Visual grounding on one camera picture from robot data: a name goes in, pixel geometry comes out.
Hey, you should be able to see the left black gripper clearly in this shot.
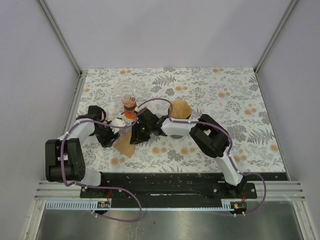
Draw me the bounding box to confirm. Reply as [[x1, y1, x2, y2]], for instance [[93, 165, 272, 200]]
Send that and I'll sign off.
[[92, 121, 120, 148]]

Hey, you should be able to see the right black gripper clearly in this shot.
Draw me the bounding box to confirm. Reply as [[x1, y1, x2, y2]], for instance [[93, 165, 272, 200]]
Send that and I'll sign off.
[[129, 121, 153, 145]]

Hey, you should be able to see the orange liquid glass carafe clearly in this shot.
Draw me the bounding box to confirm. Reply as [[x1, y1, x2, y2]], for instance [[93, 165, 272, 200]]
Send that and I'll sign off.
[[121, 94, 137, 120]]

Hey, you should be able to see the clear glass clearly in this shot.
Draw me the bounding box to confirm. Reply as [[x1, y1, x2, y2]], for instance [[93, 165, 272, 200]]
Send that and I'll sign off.
[[113, 80, 136, 102]]

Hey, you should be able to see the brown paper coffee filter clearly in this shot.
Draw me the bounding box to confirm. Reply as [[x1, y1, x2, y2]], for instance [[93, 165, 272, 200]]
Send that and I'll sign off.
[[168, 99, 193, 119]]

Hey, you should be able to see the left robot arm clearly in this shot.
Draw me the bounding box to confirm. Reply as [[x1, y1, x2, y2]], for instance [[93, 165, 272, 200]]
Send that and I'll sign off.
[[45, 105, 126, 198]]

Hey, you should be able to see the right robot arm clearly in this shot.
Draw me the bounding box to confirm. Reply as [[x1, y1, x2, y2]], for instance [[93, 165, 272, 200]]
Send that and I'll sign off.
[[130, 108, 246, 198]]

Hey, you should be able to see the floral table mat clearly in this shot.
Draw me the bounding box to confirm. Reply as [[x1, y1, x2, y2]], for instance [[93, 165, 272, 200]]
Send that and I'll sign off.
[[77, 67, 285, 173]]

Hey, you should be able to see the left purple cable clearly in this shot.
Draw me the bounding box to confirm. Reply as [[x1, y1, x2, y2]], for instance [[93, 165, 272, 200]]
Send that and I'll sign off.
[[59, 118, 143, 223]]

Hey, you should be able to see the purple cable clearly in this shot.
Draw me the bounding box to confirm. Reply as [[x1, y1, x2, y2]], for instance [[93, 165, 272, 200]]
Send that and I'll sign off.
[[59, 118, 143, 223], [134, 98, 267, 217]]

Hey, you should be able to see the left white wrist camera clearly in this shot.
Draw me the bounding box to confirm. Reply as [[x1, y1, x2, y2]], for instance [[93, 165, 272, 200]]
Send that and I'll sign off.
[[109, 117, 126, 134]]

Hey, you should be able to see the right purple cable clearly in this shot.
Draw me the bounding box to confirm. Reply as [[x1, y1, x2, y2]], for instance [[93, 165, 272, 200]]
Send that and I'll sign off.
[[134, 98, 267, 217]]

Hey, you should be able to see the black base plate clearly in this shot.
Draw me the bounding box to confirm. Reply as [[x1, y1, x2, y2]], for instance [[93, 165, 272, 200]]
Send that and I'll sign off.
[[79, 172, 258, 201]]

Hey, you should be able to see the white slotted cable duct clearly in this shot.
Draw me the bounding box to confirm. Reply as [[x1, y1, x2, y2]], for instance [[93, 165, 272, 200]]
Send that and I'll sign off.
[[45, 198, 237, 212]]

